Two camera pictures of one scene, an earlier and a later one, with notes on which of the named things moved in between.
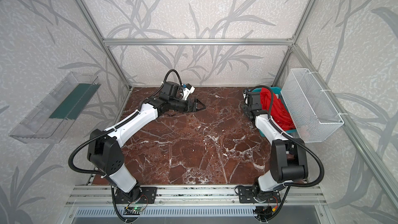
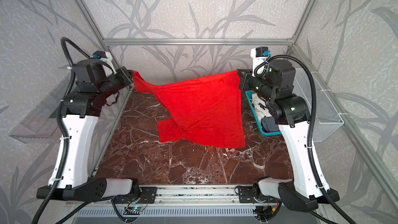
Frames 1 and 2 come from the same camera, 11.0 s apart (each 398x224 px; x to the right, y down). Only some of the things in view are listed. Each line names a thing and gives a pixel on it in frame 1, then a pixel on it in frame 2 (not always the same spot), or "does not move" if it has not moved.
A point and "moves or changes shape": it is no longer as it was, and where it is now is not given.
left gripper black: x=189 y=105 → x=125 y=77
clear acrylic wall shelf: x=50 y=120 does not move
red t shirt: x=279 y=114 moves or changes shape
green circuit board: x=135 y=210 does not move
